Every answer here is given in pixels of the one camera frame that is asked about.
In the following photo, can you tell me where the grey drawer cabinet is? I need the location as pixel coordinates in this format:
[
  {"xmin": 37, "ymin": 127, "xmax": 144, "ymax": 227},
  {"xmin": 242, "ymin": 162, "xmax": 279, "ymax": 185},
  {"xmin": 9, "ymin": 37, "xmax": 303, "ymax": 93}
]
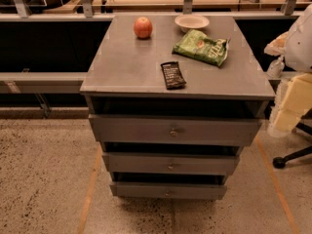
[{"xmin": 81, "ymin": 16, "xmax": 274, "ymax": 186}]

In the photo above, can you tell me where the middle grey drawer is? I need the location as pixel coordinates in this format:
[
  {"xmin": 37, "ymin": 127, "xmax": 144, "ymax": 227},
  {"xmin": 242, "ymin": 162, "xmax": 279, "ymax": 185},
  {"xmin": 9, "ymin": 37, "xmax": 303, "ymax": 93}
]
[{"xmin": 103, "ymin": 152, "xmax": 240, "ymax": 176}]

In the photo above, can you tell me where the clear sanitizer bottle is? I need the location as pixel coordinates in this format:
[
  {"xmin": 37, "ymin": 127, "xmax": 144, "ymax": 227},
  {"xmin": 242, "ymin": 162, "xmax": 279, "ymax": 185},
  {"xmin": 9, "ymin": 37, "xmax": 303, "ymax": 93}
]
[{"xmin": 267, "ymin": 56, "xmax": 285, "ymax": 78}]

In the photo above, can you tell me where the green chip bag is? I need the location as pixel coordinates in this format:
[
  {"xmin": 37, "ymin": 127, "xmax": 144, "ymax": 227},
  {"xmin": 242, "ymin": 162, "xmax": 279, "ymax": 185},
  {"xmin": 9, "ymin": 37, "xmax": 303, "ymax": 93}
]
[{"xmin": 172, "ymin": 29, "xmax": 228, "ymax": 67}]

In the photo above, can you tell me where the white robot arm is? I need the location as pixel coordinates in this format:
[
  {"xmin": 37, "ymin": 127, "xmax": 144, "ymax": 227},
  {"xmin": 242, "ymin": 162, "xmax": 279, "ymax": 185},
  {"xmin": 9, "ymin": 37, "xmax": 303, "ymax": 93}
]
[{"xmin": 264, "ymin": 5, "xmax": 312, "ymax": 137}]

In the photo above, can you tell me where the black office chair base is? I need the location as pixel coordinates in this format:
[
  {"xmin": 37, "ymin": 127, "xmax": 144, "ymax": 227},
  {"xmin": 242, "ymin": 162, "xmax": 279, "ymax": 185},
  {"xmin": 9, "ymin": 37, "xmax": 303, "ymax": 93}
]
[{"xmin": 268, "ymin": 109, "xmax": 312, "ymax": 169}]

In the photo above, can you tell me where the white bowl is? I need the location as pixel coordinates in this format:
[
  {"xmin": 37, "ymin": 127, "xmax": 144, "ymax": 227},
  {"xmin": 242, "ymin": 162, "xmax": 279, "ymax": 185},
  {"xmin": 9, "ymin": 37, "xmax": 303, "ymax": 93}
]
[{"xmin": 175, "ymin": 15, "xmax": 210, "ymax": 33}]

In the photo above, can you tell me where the black rxbar chocolate wrapper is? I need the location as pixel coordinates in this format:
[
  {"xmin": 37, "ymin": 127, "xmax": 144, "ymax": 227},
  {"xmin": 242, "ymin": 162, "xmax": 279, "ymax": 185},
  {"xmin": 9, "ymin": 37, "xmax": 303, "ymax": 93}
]
[{"xmin": 161, "ymin": 61, "xmax": 186, "ymax": 90}]

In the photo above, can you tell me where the red apple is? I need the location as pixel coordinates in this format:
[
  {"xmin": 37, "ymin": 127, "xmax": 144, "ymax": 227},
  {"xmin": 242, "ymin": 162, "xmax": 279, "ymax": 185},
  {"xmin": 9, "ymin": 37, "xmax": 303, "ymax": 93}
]
[{"xmin": 134, "ymin": 17, "xmax": 153, "ymax": 39}]

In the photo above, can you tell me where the grey drawer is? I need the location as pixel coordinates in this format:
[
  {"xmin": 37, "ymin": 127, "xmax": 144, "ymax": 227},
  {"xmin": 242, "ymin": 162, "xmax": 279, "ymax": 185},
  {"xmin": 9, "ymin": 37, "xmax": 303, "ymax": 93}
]
[
  {"xmin": 89, "ymin": 114, "xmax": 261, "ymax": 146},
  {"xmin": 110, "ymin": 181, "xmax": 227, "ymax": 200},
  {"xmin": 103, "ymin": 152, "xmax": 240, "ymax": 176}
]

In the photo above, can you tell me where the bottom grey drawer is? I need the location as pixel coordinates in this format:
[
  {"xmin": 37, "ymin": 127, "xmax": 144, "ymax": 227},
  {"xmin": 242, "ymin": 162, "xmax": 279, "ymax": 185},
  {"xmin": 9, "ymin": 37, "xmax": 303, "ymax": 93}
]
[{"xmin": 110, "ymin": 181, "xmax": 227, "ymax": 200}]

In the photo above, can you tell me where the top grey drawer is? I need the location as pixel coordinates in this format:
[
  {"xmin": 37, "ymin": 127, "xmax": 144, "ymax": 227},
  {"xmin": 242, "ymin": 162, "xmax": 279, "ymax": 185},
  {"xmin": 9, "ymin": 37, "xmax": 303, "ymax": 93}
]
[{"xmin": 89, "ymin": 114, "xmax": 261, "ymax": 146}]

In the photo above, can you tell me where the metal shelf rail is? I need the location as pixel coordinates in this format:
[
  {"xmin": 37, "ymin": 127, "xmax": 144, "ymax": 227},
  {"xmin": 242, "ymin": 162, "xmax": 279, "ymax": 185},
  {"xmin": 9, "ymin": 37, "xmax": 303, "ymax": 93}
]
[{"xmin": 0, "ymin": 72, "xmax": 87, "ymax": 94}]

